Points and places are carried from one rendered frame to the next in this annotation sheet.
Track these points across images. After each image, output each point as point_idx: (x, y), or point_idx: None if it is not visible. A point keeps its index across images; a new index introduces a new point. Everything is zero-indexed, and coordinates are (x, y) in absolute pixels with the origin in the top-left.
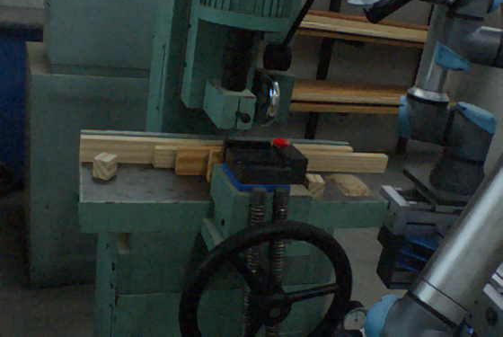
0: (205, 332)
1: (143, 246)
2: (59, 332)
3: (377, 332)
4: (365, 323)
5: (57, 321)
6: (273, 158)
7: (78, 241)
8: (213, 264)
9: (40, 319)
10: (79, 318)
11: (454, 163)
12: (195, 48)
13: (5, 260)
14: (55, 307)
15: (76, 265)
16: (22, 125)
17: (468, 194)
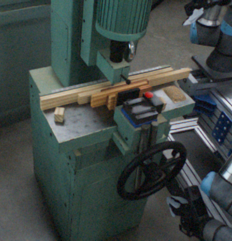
0: (113, 172)
1: (86, 150)
2: (9, 156)
3: (207, 191)
4: (201, 185)
5: (5, 150)
6: (147, 105)
7: (4, 104)
8: (133, 169)
9: None
10: (16, 146)
11: (220, 56)
12: (91, 37)
13: None
14: (0, 142)
15: (5, 116)
16: None
17: (227, 72)
